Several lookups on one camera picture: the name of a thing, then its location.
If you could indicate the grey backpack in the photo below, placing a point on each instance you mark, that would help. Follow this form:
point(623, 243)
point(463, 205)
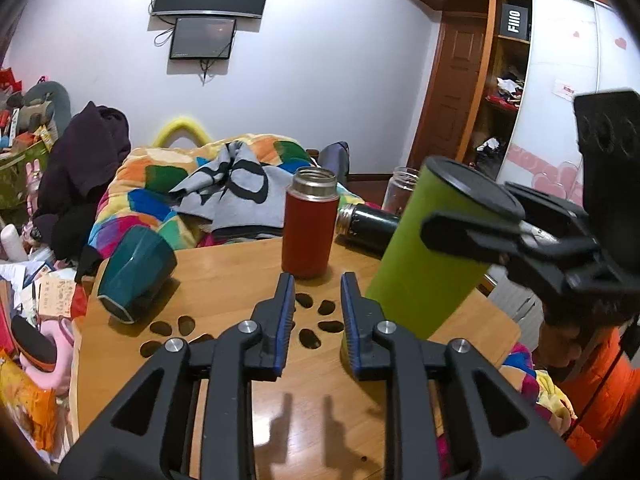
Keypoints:
point(335, 157)

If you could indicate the wooden wardrobe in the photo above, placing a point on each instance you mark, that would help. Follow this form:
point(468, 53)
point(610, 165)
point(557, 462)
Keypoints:
point(488, 9)

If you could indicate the red thermos bottle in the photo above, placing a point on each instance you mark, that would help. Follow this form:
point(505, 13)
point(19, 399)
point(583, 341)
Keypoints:
point(311, 203)

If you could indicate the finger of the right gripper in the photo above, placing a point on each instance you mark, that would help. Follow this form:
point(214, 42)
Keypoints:
point(555, 216)
point(505, 243)

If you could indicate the white sliding wardrobe door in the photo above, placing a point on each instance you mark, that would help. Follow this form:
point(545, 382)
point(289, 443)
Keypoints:
point(576, 47)

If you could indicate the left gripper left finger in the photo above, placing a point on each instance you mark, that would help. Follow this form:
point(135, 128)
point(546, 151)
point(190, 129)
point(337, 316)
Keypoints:
point(190, 396)

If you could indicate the yellow curved headboard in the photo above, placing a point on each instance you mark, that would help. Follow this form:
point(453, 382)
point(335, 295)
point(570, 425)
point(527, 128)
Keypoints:
point(181, 125)

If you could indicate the brown wooden door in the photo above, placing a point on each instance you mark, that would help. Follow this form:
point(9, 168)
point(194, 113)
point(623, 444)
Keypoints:
point(452, 83)

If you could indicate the white cylindrical bottle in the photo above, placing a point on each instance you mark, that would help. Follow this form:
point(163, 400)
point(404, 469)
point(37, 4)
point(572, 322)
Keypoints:
point(12, 244)

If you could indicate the black FiiO box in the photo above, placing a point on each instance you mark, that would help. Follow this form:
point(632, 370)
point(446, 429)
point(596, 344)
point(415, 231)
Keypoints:
point(514, 22)

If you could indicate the colourful patchwork blanket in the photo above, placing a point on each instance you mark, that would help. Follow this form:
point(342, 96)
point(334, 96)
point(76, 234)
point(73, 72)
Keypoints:
point(139, 193)

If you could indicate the green storage basket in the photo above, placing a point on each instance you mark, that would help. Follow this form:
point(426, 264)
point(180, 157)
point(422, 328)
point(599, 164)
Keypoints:
point(13, 173)

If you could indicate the grey plush toy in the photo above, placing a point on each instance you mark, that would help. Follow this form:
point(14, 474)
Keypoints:
point(45, 104)

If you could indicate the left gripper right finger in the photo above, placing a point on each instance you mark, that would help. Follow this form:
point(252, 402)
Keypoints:
point(447, 392)

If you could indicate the clear glass jar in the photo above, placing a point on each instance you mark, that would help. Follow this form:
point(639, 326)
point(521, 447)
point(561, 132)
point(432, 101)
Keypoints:
point(399, 189)

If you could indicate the grey black patterned cloth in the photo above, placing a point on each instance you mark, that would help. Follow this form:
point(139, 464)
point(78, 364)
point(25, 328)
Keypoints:
point(236, 194)

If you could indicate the dark purple clothing pile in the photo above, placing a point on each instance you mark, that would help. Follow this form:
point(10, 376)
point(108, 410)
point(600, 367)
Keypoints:
point(80, 167)

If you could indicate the small wall monitor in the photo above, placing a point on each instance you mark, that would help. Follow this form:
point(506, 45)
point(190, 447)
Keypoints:
point(202, 39)

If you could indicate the green tumbler cup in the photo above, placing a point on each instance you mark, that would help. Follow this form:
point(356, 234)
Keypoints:
point(416, 287)

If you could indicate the yellow snack bag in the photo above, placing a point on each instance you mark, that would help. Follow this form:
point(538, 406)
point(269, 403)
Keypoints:
point(32, 408)

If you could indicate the black thermos bottle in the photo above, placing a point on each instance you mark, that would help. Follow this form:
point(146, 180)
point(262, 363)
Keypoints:
point(365, 227)

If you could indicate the teal faceted cup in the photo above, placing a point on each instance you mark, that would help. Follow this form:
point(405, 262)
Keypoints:
point(139, 266)

